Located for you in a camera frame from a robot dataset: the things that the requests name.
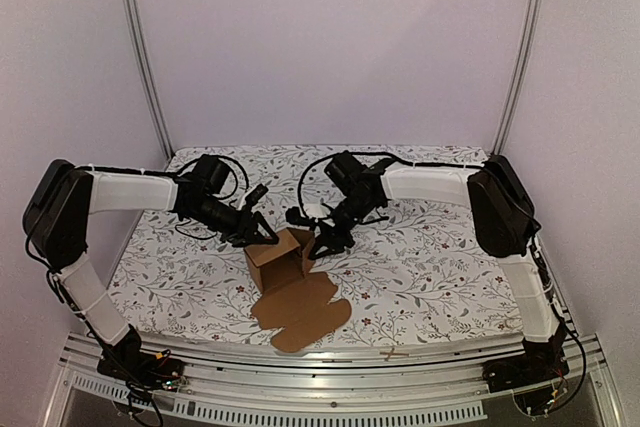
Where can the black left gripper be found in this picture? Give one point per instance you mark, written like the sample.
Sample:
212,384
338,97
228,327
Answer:
246,227

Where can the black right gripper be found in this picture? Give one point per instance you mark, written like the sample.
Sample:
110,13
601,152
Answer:
332,230

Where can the brown cardboard box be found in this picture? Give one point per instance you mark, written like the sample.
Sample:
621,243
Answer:
296,302

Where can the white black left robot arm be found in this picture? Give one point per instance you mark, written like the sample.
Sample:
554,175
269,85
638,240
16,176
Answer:
210,190

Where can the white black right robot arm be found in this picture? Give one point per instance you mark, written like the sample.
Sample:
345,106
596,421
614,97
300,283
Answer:
503,217

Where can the floral patterned table mat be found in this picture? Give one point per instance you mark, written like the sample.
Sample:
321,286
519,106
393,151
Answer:
415,276

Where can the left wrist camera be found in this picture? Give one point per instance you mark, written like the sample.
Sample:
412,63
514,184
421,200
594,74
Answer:
252,197

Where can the aluminium front rail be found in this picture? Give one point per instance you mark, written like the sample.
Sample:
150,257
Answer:
429,385

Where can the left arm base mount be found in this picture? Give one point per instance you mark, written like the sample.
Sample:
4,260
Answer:
126,362

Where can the left aluminium frame post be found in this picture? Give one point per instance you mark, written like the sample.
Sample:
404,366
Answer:
143,64

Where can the aluminium frame post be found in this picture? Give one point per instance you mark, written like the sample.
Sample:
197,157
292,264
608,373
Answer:
531,17
143,64

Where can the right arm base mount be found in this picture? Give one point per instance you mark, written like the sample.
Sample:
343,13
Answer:
535,377

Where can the right aluminium frame post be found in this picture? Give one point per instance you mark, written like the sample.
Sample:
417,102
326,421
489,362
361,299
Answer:
531,17

